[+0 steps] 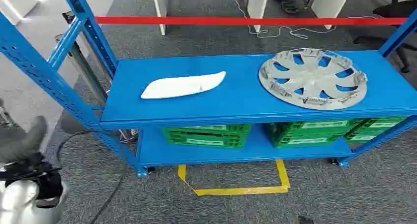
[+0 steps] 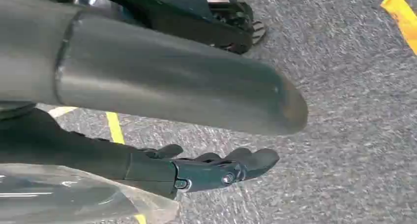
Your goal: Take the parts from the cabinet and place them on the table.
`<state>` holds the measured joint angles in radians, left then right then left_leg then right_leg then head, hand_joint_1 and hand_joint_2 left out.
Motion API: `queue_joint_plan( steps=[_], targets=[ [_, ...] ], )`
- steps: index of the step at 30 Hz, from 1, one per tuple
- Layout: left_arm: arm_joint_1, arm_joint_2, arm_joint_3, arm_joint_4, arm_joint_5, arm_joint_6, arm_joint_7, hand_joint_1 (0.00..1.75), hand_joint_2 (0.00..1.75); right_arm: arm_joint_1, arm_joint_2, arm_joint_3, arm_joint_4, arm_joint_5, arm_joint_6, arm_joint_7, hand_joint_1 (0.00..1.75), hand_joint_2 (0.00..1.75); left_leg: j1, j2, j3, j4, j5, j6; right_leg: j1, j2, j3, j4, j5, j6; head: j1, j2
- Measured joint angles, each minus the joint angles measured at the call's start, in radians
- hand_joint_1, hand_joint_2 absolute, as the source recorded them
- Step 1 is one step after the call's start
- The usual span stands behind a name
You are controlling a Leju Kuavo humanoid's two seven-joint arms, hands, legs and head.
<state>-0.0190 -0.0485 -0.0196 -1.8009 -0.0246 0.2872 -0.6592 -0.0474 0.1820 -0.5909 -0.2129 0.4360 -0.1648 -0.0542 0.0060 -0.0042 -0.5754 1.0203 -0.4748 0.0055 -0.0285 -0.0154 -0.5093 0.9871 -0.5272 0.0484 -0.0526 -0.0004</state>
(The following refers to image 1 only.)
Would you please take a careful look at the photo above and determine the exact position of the white curved plastic car part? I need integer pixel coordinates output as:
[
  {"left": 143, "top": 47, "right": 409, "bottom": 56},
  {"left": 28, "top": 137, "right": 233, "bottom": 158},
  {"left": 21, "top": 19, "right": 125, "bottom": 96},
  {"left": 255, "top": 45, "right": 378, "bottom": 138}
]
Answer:
[{"left": 141, "top": 70, "right": 227, "bottom": 100}]

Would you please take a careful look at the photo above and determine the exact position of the steel stanchion post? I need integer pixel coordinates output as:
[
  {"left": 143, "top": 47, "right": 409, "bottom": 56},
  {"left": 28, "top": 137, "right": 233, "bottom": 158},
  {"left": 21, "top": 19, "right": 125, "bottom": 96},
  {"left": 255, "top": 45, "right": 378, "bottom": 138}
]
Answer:
[
  {"left": 61, "top": 11, "right": 113, "bottom": 83},
  {"left": 55, "top": 33, "right": 108, "bottom": 106}
]

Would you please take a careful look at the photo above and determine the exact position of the green plastic crate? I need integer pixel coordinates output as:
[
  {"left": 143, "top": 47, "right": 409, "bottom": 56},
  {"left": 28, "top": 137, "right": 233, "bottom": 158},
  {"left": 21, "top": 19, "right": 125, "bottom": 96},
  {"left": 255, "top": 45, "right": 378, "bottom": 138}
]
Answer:
[
  {"left": 343, "top": 116, "right": 410, "bottom": 144},
  {"left": 265, "top": 119, "right": 369, "bottom": 149},
  {"left": 162, "top": 124, "right": 251, "bottom": 150}
]

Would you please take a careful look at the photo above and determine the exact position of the black floor cable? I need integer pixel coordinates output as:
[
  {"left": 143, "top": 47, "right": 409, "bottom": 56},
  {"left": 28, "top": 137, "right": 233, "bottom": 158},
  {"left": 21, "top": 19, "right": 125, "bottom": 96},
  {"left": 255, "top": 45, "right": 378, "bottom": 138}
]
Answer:
[{"left": 57, "top": 129, "right": 128, "bottom": 224}]

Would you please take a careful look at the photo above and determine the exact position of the white desk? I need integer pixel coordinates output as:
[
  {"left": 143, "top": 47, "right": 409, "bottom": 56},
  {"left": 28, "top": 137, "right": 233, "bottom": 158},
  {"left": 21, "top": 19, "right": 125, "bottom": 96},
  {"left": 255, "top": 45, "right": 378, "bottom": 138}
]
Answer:
[
  {"left": 303, "top": 0, "right": 396, "bottom": 31},
  {"left": 150, "top": 0, "right": 271, "bottom": 36}
]

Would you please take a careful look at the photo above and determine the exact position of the blue metal shelf rack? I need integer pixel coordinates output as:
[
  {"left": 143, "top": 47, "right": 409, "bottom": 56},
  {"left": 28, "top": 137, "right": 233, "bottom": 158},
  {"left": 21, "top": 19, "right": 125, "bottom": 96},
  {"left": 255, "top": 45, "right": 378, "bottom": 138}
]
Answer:
[{"left": 0, "top": 0, "right": 417, "bottom": 178}]

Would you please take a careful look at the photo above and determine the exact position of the yellow floor tape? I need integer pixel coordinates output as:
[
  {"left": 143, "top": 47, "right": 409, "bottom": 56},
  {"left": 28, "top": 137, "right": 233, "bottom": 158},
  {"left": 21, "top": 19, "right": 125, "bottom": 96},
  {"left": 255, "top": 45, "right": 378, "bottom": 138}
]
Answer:
[{"left": 177, "top": 160, "right": 291, "bottom": 196}]

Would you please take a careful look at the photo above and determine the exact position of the silver wheel hubcap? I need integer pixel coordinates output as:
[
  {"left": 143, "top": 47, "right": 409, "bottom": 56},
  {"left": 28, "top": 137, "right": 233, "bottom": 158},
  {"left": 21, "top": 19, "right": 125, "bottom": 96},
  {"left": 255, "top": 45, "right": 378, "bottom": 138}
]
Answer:
[{"left": 258, "top": 47, "right": 368, "bottom": 111}]

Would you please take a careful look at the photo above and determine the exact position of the black office chair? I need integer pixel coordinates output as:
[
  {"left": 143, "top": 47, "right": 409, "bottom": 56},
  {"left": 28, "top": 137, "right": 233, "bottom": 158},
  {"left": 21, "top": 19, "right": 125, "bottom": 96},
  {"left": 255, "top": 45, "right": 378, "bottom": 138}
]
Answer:
[{"left": 353, "top": 0, "right": 417, "bottom": 74}]

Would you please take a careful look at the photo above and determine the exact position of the white floor cable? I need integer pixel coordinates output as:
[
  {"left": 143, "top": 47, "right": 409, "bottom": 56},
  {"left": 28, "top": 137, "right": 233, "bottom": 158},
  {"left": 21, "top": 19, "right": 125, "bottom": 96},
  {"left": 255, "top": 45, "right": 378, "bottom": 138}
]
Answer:
[{"left": 225, "top": 0, "right": 383, "bottom": 40}]

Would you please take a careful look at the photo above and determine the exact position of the chrome metal base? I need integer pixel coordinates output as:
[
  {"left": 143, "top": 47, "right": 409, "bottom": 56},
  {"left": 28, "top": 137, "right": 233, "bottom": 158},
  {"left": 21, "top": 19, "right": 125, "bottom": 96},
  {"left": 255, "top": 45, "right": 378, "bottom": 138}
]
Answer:
[{"left": 118, "top": 128, "right": 140, "bottom": 144}]

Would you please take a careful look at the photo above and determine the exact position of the person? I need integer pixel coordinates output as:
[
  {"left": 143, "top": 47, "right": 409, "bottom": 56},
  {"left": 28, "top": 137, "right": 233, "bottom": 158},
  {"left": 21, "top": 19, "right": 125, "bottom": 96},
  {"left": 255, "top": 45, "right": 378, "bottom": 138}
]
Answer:
[{"left": 275, "top": 0, "right": 318, "bottom": 15}]

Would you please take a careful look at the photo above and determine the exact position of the red barrier belt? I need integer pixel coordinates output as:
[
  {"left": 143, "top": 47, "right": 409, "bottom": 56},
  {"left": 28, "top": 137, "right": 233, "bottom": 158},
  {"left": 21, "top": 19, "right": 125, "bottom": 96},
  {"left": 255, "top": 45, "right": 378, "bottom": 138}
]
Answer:
[{"left": 95, "top": 16, "right": 409, "bottom": 26}]

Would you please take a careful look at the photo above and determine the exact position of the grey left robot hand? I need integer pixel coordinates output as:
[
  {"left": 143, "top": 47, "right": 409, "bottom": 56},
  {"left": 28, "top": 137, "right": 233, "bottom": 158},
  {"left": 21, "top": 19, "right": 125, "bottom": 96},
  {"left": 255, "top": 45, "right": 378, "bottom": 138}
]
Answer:
[{"left": 0, "top": 116, "right": 49, "bottom": 166}]

